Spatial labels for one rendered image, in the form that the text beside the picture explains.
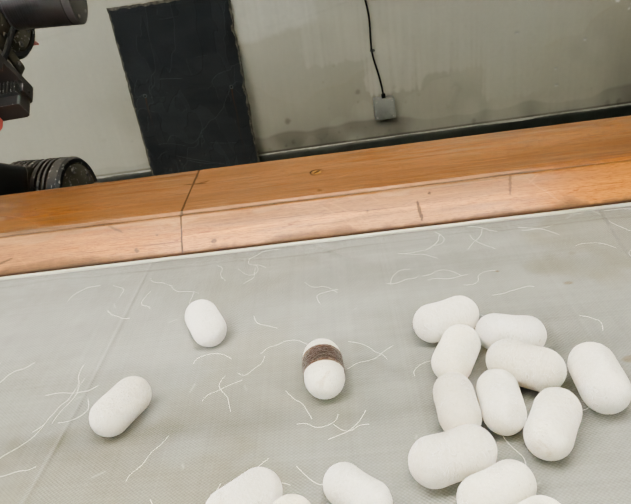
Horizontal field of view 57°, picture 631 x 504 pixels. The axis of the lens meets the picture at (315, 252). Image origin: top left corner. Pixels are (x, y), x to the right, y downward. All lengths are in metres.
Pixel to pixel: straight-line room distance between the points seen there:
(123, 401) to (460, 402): 0.16
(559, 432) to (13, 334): 0.33
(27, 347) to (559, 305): 0.32
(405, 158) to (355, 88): 1.90
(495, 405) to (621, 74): 2.47
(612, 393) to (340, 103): 2.17
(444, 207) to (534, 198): 0.07
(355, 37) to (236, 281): 1.99
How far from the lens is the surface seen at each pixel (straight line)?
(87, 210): 0.52
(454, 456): 0.25
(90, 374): 0.37
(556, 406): 0.27
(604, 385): 0.29
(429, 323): 0.32
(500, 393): 0.28
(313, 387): 0.29
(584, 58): 2.61
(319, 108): 2.40
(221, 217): 0.45
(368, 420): 0.29
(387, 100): 2.37
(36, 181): 1.06
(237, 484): 0.25
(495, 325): 0.31
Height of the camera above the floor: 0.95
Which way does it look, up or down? 30 degrees down
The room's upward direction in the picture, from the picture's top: 9 degrees counter-clockwise
